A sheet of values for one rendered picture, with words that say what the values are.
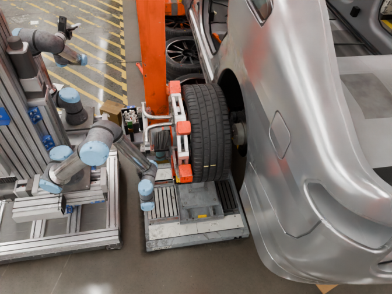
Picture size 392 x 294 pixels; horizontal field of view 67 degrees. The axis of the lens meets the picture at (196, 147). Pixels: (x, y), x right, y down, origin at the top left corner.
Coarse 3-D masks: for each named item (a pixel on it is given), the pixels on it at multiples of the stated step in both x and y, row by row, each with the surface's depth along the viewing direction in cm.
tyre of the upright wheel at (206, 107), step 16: (192, 96) 178; (208, 96) 178; (224, 96) 180; (192, 112) 172; (208, 112) 173; (224, 112) 174; (192, 128) 171; (208, 128) 172; (224, 128) 172; (192, 144) 172; (208, 144) 173; (224, 144) 174; (192, 160) 178; (208, 160) 176; (224, 160) 178; (208, 176) 187; (224, 176) 190
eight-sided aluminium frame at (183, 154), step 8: (176, 96) 186; (176, 104) 211; (176, 112) 177; (176, 120) 173; (184, 120) 174; (176, 136) 178; (184, 136) 175; (184, 144) 176; (184, 152) 176; (184, 160) 184; (176, 168) 208
